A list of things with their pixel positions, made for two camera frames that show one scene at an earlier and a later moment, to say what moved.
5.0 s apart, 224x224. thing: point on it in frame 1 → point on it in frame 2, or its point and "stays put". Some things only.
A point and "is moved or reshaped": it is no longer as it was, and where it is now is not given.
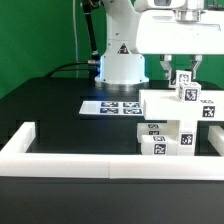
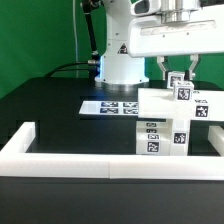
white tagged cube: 189,92 is moved or reshaped
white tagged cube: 183,76 is moved or reshaped
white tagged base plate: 111,108 stays put
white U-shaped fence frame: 15,161 stays put
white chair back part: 165,104 stays put
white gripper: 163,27 stays put
